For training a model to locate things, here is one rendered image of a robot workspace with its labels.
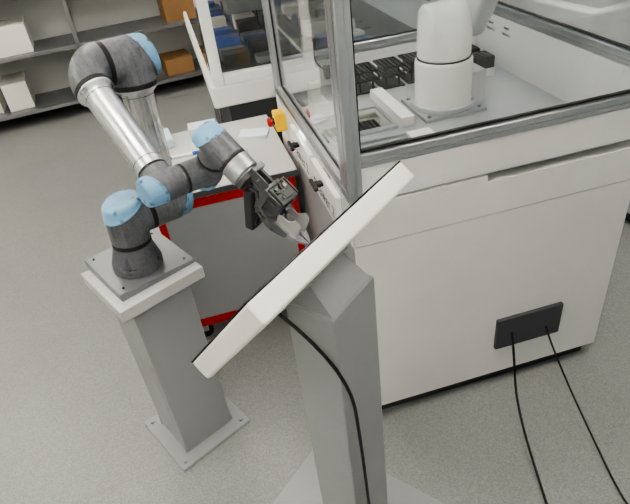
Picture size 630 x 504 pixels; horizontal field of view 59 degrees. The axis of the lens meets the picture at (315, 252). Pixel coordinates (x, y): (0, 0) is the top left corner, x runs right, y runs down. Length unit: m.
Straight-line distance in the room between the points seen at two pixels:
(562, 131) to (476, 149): 0.27
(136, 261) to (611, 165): 1.47
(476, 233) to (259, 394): 1.10
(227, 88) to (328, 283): 1.80
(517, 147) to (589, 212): 0.42
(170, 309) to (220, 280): 0.64
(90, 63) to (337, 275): 0.82
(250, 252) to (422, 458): 1.04
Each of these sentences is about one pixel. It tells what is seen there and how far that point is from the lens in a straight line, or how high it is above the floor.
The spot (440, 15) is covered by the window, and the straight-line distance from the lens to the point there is 1.48.
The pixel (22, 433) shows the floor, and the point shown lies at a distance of 2.62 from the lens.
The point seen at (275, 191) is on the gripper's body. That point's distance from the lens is 1.26.
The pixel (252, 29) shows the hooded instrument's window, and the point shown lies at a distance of 2.75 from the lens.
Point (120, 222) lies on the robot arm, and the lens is 1.66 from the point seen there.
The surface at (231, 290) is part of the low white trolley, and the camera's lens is 2.46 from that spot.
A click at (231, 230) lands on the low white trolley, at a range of 2.29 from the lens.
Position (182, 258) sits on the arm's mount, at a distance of 1.78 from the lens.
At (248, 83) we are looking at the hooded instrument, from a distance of 2.78.
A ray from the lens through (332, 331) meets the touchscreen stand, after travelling 1.10.
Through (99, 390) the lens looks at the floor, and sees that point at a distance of 2.61.
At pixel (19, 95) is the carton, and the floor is 0.28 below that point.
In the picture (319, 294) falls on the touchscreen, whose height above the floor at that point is 1.06.
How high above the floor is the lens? 1.75
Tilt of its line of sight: 36 degrees down
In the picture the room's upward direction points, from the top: 8 degrees counter-clockwise
